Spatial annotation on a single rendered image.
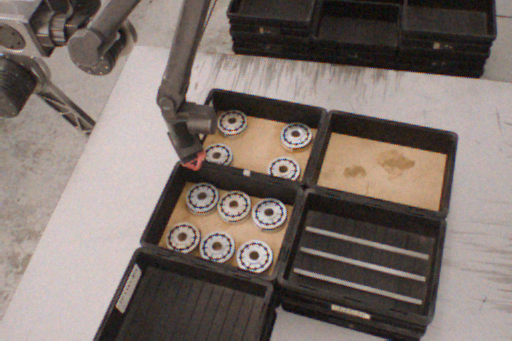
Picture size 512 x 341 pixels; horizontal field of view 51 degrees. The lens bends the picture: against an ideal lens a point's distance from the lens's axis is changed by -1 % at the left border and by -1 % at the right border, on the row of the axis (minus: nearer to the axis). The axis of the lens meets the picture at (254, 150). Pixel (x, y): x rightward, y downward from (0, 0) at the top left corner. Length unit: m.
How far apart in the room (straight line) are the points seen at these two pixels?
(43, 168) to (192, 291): 1.66
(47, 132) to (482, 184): 2.26
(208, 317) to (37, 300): 0.59
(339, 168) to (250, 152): 0.29
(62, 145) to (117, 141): 1.06
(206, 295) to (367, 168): 0.63
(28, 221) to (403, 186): 1.89
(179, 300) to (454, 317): 0.78
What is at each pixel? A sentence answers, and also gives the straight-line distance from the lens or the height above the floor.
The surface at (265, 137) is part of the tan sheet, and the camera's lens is 1.81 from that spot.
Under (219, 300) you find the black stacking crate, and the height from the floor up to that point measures 0.83.
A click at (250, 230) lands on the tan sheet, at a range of 1.63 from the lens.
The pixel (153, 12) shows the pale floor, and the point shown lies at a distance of 3.67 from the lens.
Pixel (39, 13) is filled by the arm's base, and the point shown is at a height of 1.49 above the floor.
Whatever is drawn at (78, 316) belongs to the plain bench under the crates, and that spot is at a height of 0.70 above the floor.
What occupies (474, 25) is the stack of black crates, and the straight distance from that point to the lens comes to 2.76.
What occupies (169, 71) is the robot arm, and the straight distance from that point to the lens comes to 1.26.
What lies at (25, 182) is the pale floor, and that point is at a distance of 3.06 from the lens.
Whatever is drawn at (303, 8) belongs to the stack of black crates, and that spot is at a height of 0.49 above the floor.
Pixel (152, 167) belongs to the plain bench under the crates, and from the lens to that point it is 1.97.
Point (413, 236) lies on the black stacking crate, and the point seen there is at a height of 0.83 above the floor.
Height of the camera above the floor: 2.27
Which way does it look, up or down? 54 degrees down
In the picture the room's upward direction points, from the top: 9 degrees counter-clockwise
